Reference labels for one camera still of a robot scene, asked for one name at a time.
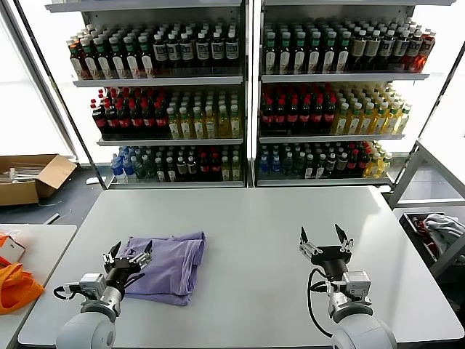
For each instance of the red garment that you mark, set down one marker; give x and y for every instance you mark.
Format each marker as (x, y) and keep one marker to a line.
(421, 227)

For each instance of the orange cloth bag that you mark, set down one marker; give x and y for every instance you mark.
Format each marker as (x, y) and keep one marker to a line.
(18, 291)

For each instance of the white side table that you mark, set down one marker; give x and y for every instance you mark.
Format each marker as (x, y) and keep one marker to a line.
(47, 247)

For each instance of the purple t-shirt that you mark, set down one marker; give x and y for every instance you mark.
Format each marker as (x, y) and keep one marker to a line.
(170, 269)

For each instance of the small dark drink bottle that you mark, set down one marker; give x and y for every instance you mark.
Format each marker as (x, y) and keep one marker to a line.
(319, 167)
(341, 163)
(160, 170)
(309, 167)
(331, 163)
(192, 168)
(181, 168)
(170, 170)

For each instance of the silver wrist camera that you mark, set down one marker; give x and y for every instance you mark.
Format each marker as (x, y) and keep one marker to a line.
(91, 285)
(357, 285)

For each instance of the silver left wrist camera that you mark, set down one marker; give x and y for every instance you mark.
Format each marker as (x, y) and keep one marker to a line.
(91, 285)

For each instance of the dark slanted window bar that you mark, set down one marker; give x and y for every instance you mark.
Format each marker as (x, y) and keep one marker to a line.
(441, 94)
(85, 147)

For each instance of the black storage bin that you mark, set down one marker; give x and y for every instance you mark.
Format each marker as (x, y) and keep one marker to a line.
(408, 223)

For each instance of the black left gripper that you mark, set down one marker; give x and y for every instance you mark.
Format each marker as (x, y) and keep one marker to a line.
(121, 274)

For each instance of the small yellow drink bottle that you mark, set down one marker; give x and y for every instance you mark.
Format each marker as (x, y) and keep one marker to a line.
(236, 170)
(384, 166)
(372, 167)
(226, 170)

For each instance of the green drink bottle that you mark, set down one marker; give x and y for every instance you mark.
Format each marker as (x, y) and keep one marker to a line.
(140, 169)
(298, 165)
(150, 169)
(287, 165)

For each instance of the orange white carton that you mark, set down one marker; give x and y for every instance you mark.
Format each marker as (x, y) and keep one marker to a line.
(11, 251)

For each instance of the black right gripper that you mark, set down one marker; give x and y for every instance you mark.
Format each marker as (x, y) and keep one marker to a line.
(332, 261)

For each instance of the dark drink bottle blue label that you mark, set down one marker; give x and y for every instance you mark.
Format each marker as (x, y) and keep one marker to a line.
(387, 49)
(186, 52)
(414, 49)
(202, 52)
(216, 51)
(160, 52)
(401, 49)
(173, 52)
(231, 51)

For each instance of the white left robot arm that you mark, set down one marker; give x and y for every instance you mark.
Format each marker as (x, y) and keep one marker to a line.
(87, 331)

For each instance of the blue water bottle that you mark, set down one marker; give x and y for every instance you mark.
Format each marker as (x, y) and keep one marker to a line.
(264, 165)
(117, 171)
(276, 165)
(128, 171)

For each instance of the grey white garment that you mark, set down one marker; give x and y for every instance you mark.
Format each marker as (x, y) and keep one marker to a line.
(443, 229)

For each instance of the yellow juice bottle green label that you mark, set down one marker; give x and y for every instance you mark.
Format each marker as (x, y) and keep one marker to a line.
(367, 123)
(223, 126)
(173, 127)
(235, 125)
(402, 121)
(391, 123)
(210, 126)
(379, 123)
(340, 123)
(198, 127)
(185, 127)
(354, 123)

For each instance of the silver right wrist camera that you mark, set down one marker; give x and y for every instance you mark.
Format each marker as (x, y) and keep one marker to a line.
(357, 285)

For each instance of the small white floor object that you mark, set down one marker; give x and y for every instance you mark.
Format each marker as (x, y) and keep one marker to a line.
(92, 180)

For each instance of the open cardboard box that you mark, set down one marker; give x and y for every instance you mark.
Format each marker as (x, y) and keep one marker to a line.
(22, 194)

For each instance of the red drink bottle white cap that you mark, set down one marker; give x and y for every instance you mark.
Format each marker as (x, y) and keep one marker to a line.
(425, 51)

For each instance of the grey window pillar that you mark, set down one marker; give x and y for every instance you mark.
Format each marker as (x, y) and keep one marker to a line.
(56, 120)

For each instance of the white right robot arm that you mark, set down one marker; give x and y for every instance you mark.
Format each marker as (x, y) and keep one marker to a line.
(363, 334)

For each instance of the dark drink bottle beige label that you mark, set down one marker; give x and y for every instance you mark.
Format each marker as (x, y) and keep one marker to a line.
(372, 49)
(357, 49)

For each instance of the grey metal shelf rack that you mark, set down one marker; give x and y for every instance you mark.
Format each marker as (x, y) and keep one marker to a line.
(345, 77)
(156, 80)

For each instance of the white floor strip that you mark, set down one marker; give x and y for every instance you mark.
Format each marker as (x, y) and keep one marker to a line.
(52, 219)

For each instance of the small cola bottle red cap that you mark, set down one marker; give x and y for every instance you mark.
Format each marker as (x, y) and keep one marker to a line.
(362, 163)
(204, 168)
(215, 168)
(351, 163)

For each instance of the grey metal frame table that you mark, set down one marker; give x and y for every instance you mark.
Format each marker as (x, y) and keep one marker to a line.
(403, 174)

